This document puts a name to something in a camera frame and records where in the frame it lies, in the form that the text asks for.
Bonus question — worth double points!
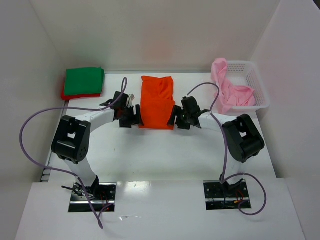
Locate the orange t shirt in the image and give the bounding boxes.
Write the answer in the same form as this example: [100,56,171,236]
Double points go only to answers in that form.
[140,76,175,130]

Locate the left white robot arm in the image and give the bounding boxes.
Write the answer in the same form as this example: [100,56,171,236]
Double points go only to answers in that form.
[51,91,143,200]

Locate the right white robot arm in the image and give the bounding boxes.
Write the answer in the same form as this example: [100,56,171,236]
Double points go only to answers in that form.
[167,96,265,192]

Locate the pink t shirt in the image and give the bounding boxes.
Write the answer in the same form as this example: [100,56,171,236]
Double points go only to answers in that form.
[211,58,256,114]

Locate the folded green t shirt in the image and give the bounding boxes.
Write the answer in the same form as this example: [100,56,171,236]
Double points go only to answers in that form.
[63,67,105,96]

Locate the folded red t shirt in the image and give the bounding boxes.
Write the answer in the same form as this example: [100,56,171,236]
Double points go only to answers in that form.
[60,83,102,101]

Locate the white plastic basket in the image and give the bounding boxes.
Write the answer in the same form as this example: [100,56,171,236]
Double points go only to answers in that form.
[226,60,270,114]

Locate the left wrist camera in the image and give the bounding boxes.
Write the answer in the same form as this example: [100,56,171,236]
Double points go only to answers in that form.
[128,94,135,101]

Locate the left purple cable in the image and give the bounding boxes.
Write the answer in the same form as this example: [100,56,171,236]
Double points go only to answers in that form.
[19,76,128,230]

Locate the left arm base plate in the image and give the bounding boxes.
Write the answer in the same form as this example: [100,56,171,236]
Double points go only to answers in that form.
[68,182,117,213]

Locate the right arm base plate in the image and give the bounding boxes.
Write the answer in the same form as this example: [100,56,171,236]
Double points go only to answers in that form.
[203,179,252,211]

